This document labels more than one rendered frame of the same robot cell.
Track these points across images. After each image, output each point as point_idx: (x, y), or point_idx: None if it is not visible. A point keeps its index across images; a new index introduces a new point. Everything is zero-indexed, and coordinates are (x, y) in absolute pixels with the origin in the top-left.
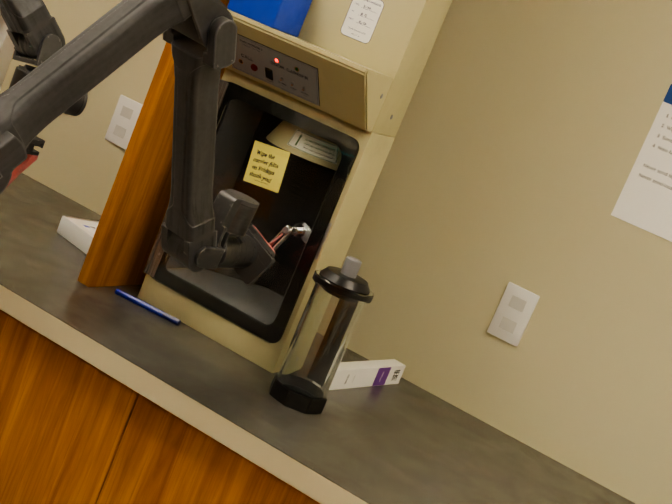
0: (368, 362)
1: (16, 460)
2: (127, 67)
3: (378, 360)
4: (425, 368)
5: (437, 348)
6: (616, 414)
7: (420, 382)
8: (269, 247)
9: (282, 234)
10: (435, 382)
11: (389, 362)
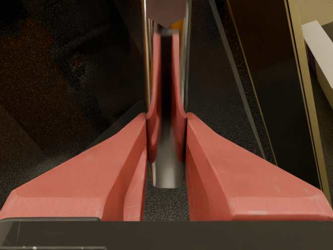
0: (322, 58)
1: None
2: None
3: (309, 43)
4: (306, 6)
5: None
6: None
7: (310, 21)
8: (311, 241)
9: (168, 37)
10: (325, 7)
11: (311, 33)
